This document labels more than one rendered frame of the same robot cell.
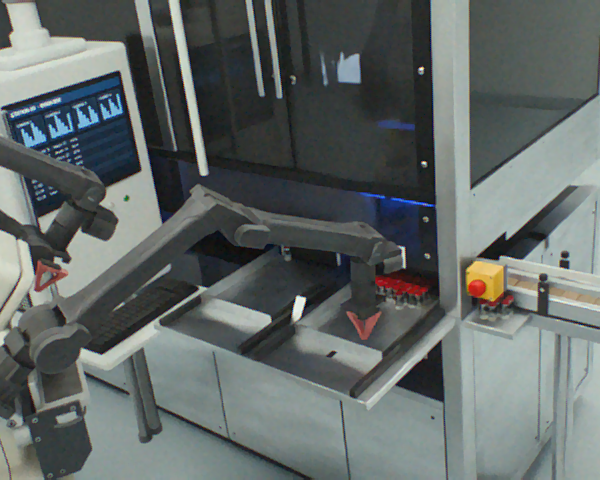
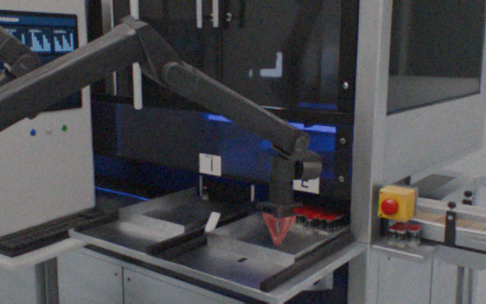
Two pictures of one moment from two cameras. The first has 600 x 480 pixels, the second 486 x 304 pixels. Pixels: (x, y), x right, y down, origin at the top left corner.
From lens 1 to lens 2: 59 cm
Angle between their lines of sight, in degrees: 14
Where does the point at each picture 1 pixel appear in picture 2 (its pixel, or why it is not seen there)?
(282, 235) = (210, 94)
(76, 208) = (7, 75)
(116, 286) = (24, 91)
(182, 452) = not seen: outside the picture
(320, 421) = not seen: outside the picture
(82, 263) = (11, 176)
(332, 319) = (244, 236)
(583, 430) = not seen: outside the picture
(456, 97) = (381, 16)
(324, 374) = (234, 273)
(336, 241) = (261, 122)
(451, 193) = (369, 111)
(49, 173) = not seen: outside the picture
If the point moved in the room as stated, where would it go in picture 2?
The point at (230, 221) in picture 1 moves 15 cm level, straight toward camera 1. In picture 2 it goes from (159, 51) to (161, 53)
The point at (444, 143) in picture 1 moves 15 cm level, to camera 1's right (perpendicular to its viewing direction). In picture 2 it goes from (366, 62) to (427, 62)
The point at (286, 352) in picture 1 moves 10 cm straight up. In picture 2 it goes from (197, 256) to (196, 216)
